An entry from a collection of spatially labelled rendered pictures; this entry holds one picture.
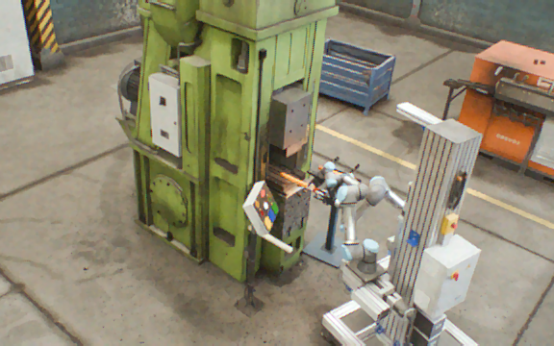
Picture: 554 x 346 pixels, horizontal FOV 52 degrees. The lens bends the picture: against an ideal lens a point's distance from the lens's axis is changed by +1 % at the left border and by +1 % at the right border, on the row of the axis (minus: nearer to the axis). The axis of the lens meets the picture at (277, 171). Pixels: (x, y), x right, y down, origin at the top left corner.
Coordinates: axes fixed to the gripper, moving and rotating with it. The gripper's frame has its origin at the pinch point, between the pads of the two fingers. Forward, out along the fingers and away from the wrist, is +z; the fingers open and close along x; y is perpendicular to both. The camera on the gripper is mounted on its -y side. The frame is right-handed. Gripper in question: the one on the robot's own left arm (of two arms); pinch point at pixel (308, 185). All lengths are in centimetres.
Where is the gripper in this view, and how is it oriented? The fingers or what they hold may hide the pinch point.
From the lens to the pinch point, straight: 468.9
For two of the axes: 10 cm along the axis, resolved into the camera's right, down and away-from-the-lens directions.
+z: -4.4, 5.4, 7.2
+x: 6.3, -3.8, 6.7
